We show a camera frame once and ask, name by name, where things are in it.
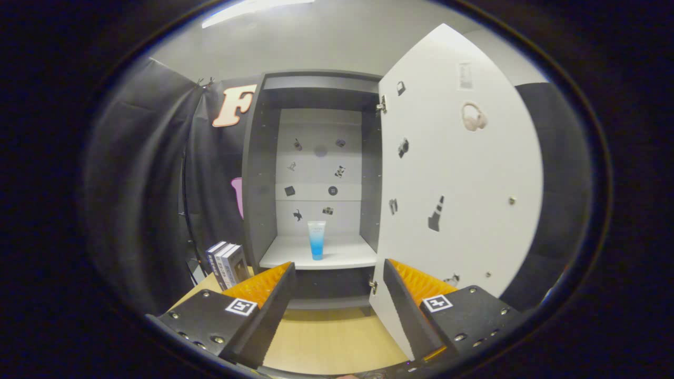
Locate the black backdrop cloth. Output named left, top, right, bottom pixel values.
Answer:
left=82, top=57, right=593, bottom=316

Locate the white cabinet shelf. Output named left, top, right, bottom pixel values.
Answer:
left=259, top=234, right=379, bottom=271

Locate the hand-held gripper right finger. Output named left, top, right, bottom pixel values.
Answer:
left=383, top=258, right=527, bottom=364

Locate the white cabinet door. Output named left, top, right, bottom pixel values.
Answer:
left=369, top=23, right=544, bottom=361

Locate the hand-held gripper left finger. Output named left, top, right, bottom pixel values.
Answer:
left=145, top=261, right=298, bottom=370

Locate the grey cabinet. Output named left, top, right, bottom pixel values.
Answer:
left=241, top=69, right=384, bottom=311

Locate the thin black pole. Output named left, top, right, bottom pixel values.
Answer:
left=179, top=147, right=209, bottom=274

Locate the blue translucent tube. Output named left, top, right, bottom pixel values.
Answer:
left=308, top=221, right=327, bottom=261

